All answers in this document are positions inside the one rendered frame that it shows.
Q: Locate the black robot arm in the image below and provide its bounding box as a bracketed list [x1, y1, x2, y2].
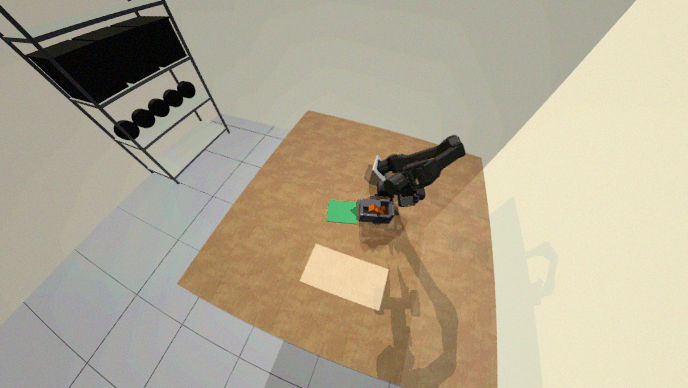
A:
[377, 135, 466, 207]

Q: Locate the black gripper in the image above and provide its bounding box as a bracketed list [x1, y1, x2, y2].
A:
[377, 181, 425, 202]

